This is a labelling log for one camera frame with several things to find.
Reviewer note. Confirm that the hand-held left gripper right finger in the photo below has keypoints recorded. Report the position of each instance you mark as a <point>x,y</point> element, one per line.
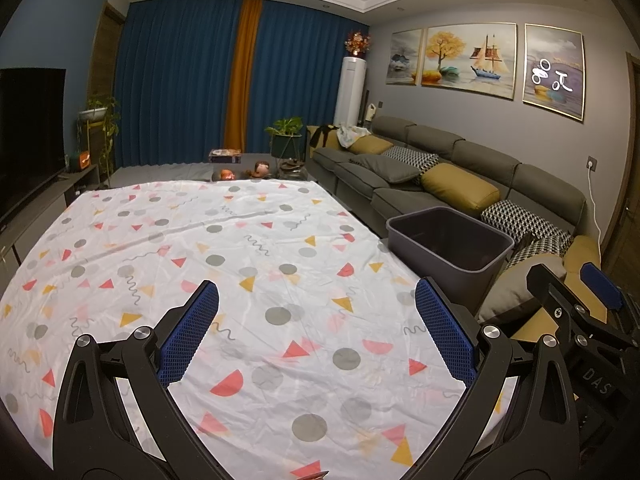
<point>445,335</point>

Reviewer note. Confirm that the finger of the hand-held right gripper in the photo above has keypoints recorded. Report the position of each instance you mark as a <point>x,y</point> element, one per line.
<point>602,285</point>
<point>547,285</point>

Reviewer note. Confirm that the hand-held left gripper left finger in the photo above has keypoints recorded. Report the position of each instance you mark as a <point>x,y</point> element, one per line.
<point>187,335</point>

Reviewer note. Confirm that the grey plastic bin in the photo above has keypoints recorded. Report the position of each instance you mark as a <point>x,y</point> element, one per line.
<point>450,265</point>

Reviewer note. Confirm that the grey patterned-edge cushion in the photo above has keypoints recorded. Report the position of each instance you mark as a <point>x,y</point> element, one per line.
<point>510,285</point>

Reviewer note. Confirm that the yellow seat cushion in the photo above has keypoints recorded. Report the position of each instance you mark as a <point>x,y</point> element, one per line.
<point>582,252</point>

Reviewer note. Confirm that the large black white patterned cushion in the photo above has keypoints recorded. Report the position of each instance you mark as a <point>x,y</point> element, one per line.
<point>525,222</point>

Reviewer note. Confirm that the brown wooden door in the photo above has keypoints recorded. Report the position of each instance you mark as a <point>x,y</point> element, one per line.
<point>622,170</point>

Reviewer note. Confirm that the large yellow cushion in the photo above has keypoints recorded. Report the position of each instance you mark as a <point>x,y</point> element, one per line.
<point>460,185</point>

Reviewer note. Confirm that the grey sectional sofa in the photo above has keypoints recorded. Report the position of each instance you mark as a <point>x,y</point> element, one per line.
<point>480,160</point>

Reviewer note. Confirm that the grey coffee table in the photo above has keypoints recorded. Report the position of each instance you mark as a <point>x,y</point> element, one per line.
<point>165,172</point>

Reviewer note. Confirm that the orange figurine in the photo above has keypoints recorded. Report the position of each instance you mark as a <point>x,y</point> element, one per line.
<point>225,174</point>

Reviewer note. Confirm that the small black white patterned cushion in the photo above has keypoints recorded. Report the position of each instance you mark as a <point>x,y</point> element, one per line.
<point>417,159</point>

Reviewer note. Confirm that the brown figurine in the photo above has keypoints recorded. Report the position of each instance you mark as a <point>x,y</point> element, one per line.
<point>261,169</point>

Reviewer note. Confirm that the flat printed box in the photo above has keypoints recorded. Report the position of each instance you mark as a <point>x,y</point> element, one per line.
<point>226,155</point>

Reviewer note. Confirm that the grey television cabinet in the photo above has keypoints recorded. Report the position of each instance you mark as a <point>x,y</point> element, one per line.
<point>45,205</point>

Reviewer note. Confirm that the round tea tray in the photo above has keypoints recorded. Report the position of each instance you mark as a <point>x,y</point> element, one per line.
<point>292,166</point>

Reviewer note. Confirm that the small yellow cushion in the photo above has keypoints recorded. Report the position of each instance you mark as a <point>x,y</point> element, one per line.
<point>370,146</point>

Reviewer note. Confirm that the purple gold-framed painting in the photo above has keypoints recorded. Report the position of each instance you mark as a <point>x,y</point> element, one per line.
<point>552,72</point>

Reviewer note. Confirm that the white garment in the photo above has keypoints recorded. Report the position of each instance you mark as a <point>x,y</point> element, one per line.
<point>355,136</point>

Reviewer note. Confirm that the potted plant in dark planter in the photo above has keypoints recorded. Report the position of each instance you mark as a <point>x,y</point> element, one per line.
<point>286,140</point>

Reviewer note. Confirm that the black garment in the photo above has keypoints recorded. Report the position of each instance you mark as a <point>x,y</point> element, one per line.
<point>324,136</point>

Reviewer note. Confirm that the white jug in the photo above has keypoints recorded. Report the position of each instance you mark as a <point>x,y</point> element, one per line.
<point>370,112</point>

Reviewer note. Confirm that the trailing plant on stand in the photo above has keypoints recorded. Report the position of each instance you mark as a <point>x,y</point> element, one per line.
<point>97,115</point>

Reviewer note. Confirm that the sailboat and tree painting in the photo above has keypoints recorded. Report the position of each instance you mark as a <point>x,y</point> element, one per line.
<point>467,60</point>

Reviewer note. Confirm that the blue curtain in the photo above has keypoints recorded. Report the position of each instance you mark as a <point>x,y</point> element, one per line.
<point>305,75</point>
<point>170,85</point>

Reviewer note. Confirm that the black television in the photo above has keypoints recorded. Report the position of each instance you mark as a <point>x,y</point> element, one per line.
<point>30,140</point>

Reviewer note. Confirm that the white standing air conditioner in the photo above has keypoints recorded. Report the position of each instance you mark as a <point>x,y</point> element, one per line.
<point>349,92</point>

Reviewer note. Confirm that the orange curtain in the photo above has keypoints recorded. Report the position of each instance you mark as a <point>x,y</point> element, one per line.
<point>242,75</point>

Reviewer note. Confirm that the small grey landscape painting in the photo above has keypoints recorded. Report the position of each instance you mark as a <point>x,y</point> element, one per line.
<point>404,57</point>

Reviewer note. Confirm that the orange flower arrangement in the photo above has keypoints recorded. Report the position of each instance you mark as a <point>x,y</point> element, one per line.
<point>358,44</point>

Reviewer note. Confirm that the wall socket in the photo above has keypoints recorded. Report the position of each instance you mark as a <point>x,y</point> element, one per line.
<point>591,162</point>

